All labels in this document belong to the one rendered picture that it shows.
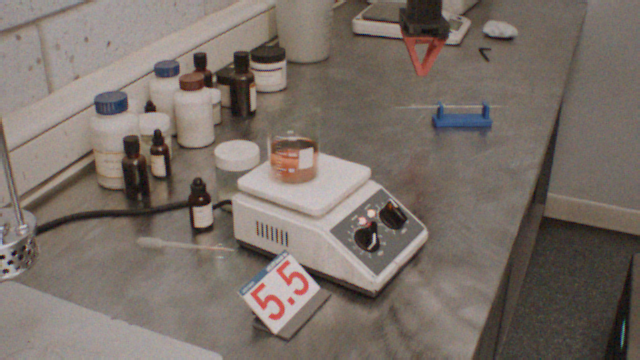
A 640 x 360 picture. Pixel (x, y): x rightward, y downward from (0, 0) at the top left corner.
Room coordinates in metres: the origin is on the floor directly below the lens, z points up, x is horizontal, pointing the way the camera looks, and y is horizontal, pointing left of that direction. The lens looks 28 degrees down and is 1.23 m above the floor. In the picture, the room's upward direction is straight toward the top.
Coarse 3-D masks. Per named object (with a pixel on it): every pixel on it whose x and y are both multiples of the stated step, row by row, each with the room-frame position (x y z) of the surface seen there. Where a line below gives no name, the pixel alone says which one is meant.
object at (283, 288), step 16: (288, 256) 0.65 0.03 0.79; (272, 272) 0.62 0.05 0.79; (288, 272) 0.63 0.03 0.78; (256, 288) 0.59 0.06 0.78; (272, 288) 0.60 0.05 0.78; (288, 288) 0.61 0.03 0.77; (304, 288) 0.62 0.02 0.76; (256, 304) 0.57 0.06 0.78; (272, 304) 0.58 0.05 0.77; (288, 304) 0.59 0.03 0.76; (272, 320) 0.57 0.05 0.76
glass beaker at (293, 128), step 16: (272, 112) 0.75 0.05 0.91; (288, 112) 0.77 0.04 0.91; (304, 112) 0.76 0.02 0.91; (320, 112) 0.74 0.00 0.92; (272, 128) 0.72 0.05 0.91; (288, 128) 0.71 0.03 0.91; (304, 128) 0.71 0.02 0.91; (272, 144) 0.72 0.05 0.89; (288, 144) 0.71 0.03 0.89; (304, 144) 0.71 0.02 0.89; (272, 160) 0.72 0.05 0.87; (288, 160) 0.71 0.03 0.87; (304, 160) 0.71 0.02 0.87; (272, 176) 0.72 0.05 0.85; (288, 176) 0.71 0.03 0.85; (304, 176) 0.71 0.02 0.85
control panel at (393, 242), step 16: (384, 192) 0.74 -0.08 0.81; (368, 208) 0.71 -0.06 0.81; (400, 208) 0.73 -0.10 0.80; (352, 224) 0.67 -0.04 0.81; (368, 224) 0.68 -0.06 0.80; (416, 224) 0.71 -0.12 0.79; (352, 240) 0.65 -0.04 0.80; (384, 240) 0.67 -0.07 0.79; (400, 240) 0.68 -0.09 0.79; (368, 256) 0.64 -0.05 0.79; (384, 256) 0.65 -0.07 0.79
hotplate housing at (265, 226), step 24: (240, 192) 0.73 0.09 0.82; (360, 192) 0.73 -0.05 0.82; (240, 216) 0.71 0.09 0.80; (264, 216) 0.69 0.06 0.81; (288, 216) 0.68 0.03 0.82; (312, 216) 0.68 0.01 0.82; (336, 216) 0.68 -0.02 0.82; (240, 240) 0.72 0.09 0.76; (264, 240) 0.69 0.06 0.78; (288, 240) 0.67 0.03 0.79; (312, 240) 0.66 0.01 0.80; (336, 240) 0.64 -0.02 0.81; (312, 264) 0.66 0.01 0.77; (336, 264) 0.64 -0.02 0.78; (360, 264) 0.63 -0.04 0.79; (360, 288) 0.62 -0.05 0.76
